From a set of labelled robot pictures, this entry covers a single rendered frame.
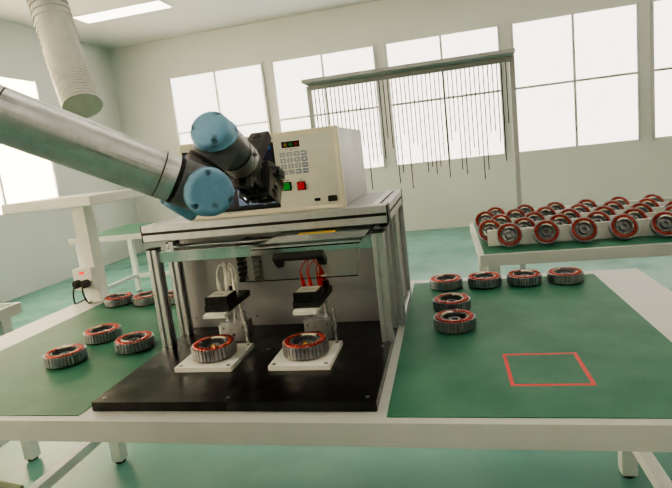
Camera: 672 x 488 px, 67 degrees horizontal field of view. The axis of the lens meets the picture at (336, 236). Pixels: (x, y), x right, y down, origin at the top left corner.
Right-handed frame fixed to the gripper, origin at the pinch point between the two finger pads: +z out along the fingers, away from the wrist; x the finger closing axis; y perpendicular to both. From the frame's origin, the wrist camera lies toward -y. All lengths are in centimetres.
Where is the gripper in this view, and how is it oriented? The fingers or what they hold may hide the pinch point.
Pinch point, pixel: (276, 187)
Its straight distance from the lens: 123.3
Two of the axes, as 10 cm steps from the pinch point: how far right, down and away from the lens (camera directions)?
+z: 2.3, 2.6, 9.4
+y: 0.1, 9.6, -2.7
